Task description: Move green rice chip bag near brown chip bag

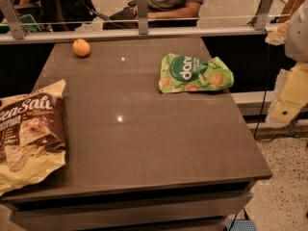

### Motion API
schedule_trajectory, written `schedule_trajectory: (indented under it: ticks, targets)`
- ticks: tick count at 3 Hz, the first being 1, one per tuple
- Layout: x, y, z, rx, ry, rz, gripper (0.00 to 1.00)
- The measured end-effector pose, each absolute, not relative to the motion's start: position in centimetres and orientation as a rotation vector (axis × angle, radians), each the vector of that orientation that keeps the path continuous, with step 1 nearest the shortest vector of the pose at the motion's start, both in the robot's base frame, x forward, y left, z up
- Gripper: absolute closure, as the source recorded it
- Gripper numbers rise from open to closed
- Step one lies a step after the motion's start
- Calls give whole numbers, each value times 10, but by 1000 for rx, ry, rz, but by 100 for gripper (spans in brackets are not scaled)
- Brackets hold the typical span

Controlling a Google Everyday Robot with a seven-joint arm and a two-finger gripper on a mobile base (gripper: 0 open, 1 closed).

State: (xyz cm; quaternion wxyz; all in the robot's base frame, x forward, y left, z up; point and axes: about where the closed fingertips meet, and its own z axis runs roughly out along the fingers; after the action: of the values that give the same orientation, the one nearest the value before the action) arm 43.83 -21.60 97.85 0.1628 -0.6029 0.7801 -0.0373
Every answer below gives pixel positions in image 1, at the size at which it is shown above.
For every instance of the black laptop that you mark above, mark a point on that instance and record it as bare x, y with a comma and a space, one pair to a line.
124, 19

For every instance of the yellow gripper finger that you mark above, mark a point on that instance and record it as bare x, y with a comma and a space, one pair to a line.
290, 94
277, 37

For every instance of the glass barrier with metal rail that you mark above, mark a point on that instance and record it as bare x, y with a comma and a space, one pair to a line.
18, 32

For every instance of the green rice chip bag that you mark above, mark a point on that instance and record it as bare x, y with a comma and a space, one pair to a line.
187, 73

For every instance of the brown sea salt chip bag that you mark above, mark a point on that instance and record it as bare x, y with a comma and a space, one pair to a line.
32, 136

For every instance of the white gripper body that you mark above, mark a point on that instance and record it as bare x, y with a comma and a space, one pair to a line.
297, 36

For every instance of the seated person in grey shirt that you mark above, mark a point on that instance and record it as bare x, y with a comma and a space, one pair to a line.
173, 9

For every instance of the blue perforated crate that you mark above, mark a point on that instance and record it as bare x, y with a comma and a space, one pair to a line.
241, 225

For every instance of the black office chair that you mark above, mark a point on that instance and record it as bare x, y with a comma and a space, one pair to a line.
66, 15

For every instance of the orange fruit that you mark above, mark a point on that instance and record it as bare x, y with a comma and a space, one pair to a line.
80, 47

